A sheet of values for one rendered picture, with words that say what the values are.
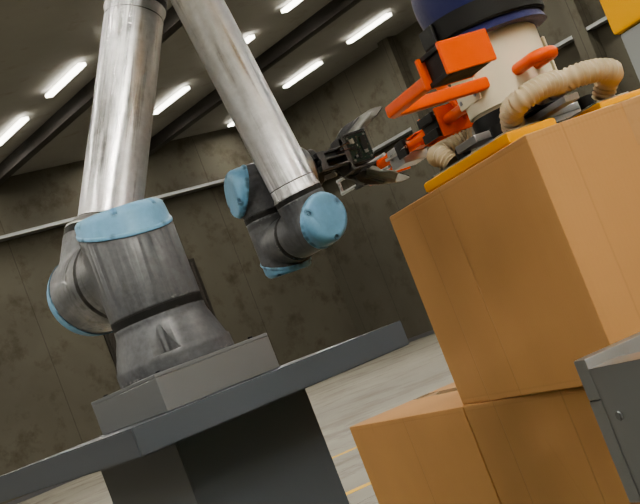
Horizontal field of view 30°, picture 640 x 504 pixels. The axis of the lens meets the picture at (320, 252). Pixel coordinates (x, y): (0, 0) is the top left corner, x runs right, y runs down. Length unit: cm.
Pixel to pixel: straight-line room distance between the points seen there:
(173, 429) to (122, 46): 84
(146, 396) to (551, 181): 69
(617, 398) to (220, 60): 91
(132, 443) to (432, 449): 111
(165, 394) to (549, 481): 78
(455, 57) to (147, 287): 57
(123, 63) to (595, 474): 108
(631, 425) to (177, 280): 70
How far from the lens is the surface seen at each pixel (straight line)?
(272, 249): 216
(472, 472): 244
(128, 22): 220
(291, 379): 169
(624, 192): 191
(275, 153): 208
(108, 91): 215
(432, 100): 206
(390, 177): 234
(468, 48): 178
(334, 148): 227
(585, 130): 190
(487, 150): 203
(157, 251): 184
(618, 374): 164
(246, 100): 209
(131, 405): 183
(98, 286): 188
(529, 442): 220
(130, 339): 184
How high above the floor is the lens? 77
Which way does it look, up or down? 4 degrees up
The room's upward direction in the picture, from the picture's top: 21 degrees counter-clockwise
